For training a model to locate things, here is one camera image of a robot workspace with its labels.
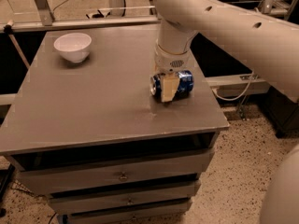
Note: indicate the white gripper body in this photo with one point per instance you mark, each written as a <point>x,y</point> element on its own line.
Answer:
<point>170,62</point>

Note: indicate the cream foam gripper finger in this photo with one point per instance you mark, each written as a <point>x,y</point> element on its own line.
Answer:
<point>169,87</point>

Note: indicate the blue pepsi can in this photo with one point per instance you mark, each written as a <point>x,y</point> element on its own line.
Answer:
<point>184,87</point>

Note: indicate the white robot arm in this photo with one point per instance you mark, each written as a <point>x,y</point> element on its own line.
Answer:
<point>267,46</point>

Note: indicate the grey side shelf beam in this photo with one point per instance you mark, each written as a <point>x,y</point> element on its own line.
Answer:
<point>234,85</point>

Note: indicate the white ceramic bowl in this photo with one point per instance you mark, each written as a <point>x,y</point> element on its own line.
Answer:
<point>74,47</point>

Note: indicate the grey drawer cabinet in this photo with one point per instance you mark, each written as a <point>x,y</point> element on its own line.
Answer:
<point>101,111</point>

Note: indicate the bottom grey drawer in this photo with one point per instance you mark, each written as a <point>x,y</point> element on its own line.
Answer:
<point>132,212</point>

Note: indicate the grey drawer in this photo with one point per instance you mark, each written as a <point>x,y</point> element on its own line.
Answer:
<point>132,212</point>
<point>125,197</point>
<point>96,175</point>

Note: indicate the top grey drawer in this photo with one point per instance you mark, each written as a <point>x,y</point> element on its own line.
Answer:
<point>96,175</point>

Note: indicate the middle grey drawer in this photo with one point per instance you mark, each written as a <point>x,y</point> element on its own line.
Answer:
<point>125,197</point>

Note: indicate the metal frame rail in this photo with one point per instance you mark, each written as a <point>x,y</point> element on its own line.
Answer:
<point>48,23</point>

